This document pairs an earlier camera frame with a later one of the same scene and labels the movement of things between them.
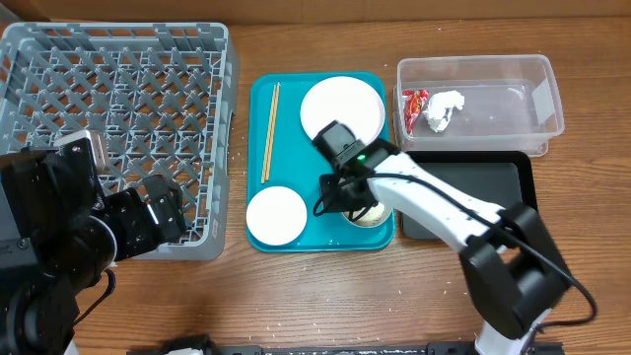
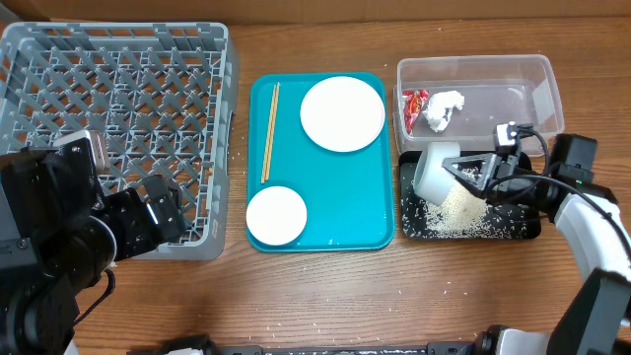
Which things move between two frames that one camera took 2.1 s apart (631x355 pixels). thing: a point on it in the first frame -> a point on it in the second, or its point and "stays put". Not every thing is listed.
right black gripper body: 336,199 -> 523,190
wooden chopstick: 272,131 stays put
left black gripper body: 149,217 stays put
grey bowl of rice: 371,217 -> 432,181
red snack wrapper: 413,105 stays put
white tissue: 439,107 stays put
